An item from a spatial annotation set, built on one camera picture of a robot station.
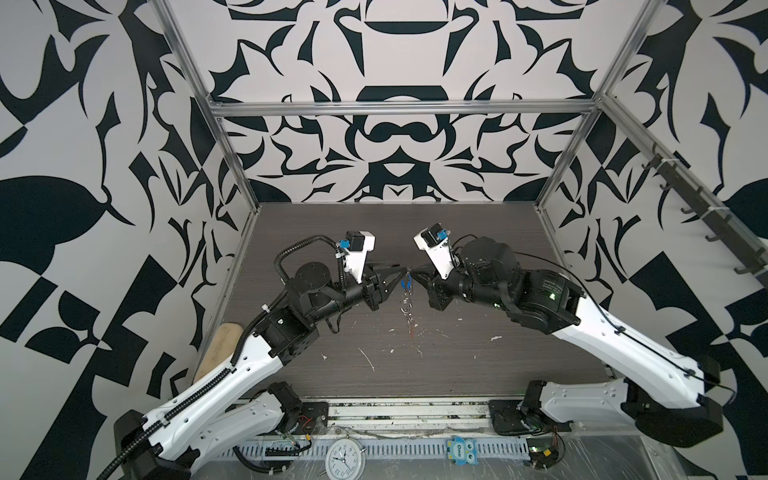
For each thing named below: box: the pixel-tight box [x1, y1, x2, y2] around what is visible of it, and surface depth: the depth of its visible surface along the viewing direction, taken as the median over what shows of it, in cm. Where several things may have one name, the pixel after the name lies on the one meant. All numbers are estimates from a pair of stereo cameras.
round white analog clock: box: [325, 434, 367, 480], surface depth 67 cm
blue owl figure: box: [446, 436, 479, 466], surface depth 71 cm
